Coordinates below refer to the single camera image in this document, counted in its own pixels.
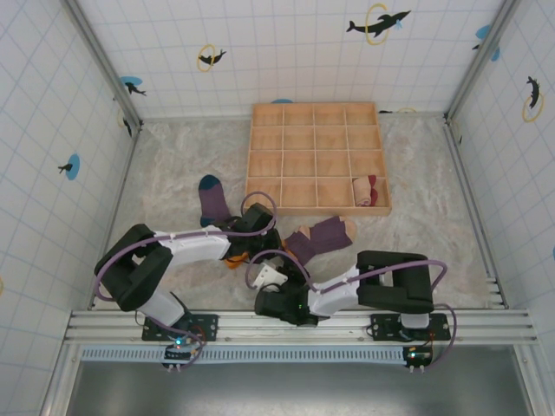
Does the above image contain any purple sock beige toe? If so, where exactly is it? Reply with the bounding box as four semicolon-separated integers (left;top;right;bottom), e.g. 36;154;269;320
284;215;358;266

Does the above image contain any aluminium table end rail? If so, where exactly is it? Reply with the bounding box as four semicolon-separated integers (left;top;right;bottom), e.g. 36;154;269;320
139;111;448;122

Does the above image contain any yellow ring dolphin sticker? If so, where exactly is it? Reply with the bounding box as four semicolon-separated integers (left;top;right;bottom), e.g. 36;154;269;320
116;107;134;139

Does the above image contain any blue oval shark sticker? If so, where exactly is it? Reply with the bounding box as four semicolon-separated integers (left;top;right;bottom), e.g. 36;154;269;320
119;75;147;97

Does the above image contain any white slotted cable duct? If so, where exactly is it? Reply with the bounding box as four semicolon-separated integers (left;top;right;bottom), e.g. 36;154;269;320
80;345;411;363

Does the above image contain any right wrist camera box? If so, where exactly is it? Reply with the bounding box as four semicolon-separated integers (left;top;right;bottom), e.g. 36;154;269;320
252;263;285;290

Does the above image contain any large dolphin ring sticker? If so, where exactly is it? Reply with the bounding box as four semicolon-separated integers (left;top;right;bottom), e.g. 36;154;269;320
345;3;412;47

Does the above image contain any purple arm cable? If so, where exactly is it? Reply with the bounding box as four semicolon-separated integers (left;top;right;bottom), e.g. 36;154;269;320
245;250;460;372
94;192;278;369

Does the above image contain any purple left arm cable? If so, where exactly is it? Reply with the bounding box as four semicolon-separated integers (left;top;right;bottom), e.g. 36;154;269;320
94;192;278;369

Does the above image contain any beige sock red toe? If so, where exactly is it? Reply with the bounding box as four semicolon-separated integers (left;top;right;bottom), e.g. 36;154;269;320
351;174;379;208

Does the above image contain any aluminium corner post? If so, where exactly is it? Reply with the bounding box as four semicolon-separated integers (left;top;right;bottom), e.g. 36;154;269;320
63;0;144;131
444;0;521;125

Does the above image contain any aluminium table side rail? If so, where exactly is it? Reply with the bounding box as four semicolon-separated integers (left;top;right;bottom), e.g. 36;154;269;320
88;120;142;309
446;116;508;309

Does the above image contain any wooden compartment tray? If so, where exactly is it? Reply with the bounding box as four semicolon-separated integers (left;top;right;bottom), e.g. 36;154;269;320
244;101;393;218

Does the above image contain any purple sock teal toe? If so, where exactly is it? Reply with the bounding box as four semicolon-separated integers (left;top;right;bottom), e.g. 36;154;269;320
198;174;251;270

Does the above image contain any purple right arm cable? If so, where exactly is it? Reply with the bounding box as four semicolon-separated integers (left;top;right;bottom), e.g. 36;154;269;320
245;250;460;372

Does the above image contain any small dolphin ring sticker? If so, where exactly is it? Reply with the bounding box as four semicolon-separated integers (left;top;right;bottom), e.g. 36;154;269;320
197;42;228;74

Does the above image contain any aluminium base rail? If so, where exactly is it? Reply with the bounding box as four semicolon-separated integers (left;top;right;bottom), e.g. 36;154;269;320
64;308;539;346

